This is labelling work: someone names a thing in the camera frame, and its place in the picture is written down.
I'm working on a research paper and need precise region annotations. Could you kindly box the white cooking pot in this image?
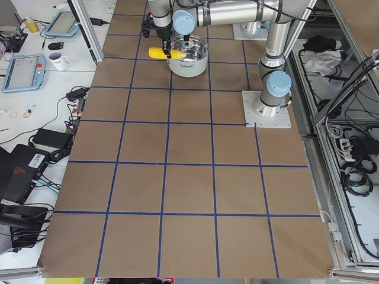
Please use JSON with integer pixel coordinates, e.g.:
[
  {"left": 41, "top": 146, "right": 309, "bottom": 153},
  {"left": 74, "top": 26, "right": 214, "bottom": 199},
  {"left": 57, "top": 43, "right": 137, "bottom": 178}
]
[{"left": 168, "top": 34, "right": 210, "bottom": 79}]

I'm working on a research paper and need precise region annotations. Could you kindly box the coiled black cable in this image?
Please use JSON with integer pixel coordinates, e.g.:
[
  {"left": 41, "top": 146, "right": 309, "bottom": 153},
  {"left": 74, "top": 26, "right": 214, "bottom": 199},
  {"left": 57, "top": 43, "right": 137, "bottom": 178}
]
[{"left": 340, "top": 165, "right": 374, "bottom": 196}]

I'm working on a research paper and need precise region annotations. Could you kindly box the black laptop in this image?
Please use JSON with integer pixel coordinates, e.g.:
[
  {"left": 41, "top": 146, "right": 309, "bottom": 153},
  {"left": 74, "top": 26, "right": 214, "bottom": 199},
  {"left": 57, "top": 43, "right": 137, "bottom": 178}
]
[{"left": 1, "top": 144, "right": 49, "bottom": 204}]

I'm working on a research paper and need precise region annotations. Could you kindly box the black computer mouse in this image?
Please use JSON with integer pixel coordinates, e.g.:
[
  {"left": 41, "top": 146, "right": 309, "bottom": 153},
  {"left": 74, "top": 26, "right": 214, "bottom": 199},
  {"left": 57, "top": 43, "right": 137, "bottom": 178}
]
[{"left": 48, "top": 42, "right": 64, "bottom": 50}]

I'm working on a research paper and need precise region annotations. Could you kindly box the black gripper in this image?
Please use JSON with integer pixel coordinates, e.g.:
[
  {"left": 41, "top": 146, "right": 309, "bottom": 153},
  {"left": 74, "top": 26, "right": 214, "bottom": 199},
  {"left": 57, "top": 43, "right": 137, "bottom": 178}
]
[{"left": 156, "top": 24, "right": 190, "bottom": 59}]

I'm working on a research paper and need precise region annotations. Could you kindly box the white power strip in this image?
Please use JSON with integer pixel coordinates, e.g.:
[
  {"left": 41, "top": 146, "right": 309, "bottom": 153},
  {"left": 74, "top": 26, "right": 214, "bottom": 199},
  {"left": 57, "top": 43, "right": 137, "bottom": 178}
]
[{"left": 338, "top": 138, "right": 355, "bottom": 162}]

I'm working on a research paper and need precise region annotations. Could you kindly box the blue teach pendant near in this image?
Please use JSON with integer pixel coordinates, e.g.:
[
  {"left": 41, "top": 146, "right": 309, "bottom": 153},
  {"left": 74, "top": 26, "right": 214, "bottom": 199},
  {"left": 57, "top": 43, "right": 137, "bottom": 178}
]
[{"left": 2, "top": 54, "right": 46, "bottom": 93}]

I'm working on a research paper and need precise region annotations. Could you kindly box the white mug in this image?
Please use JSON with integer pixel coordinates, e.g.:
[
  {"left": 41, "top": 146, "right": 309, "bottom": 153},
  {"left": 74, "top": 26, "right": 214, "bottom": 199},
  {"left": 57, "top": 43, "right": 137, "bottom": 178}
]
[{"left": 49, "top": 51, "right": 71, "bottom": 71}]

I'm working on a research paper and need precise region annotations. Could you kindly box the black adapter far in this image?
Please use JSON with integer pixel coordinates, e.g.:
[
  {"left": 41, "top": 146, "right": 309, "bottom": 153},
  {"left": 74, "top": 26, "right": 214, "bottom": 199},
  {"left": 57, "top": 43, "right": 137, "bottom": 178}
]
[{"left": 90, "top": 17, "right": 109, "bottom": 26}]

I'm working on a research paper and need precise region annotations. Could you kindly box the black cloth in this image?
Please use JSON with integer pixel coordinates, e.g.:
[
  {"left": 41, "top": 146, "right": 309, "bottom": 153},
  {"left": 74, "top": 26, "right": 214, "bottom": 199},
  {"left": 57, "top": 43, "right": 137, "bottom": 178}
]
[{"left": 303, "top": 35, "right": 336, "bottom": 53}]

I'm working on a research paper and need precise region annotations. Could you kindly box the crumpled white cloth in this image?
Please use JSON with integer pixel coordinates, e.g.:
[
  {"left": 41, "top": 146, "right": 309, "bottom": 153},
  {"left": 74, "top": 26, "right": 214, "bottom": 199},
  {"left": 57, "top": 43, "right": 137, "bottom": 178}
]
[{"left": 304, "top": 50, "right": 341, "bottom": 76}]

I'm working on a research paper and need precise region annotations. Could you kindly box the blue teach pendant far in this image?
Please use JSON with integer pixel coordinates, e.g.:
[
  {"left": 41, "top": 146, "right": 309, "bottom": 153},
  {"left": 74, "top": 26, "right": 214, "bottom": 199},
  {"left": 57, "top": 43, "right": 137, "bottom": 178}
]
[{"left": 44, "top": 11, "right": 79, "bottom": 37}]

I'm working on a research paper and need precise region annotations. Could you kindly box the yellow drink bottle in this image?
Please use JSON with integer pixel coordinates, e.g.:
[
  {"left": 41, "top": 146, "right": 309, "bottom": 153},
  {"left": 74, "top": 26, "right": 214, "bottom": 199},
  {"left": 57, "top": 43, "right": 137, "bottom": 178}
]
[{"left": 23, "top": 17, "right": 40, "bottom": 33}]

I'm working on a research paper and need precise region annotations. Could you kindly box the blue teach pendant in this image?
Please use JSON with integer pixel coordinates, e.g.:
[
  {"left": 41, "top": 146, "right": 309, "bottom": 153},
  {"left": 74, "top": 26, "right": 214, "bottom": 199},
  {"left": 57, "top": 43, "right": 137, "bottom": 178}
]
[
  {"left": 44, "top": 11, "right": 79, "bottom": 37},
  {"left": 2, "top": 54, "right": 46, "bottom": 93}
]

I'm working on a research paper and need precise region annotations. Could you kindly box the large black power brick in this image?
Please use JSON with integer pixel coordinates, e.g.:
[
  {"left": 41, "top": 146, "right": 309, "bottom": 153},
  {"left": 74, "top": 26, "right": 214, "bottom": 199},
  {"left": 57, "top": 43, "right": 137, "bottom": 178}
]
[{"left": 32, "top": 128, "right": 73, "bottom": 149}]

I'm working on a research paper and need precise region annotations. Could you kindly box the aluminium frame post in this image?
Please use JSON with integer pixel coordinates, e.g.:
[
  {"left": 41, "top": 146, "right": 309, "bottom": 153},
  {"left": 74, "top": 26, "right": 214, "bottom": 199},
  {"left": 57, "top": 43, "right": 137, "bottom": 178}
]
[{"left": 67, "top": 0, "right": 104, "bottom": 64}]

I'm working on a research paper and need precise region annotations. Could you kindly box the black power adapter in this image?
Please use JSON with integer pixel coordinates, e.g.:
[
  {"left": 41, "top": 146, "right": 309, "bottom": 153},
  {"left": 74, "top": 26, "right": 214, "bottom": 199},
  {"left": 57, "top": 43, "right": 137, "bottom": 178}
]
[{"left": 66, "top": 88, "right": 89, "bottom": 101}]

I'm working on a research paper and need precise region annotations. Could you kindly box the yellow corn cob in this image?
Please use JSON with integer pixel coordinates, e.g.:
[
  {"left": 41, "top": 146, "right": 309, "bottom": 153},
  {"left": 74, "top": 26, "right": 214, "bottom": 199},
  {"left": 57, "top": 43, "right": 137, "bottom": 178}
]
[{"left": 148, "top": 47, "right": 187, "bottom": 60}]

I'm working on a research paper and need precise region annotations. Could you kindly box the power strip with plugs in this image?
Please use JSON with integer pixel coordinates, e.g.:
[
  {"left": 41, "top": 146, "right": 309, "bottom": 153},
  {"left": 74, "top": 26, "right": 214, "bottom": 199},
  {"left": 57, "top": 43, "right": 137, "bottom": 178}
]
[{"left": 65, "top": 98, "right": 86, "bottom": 135}]

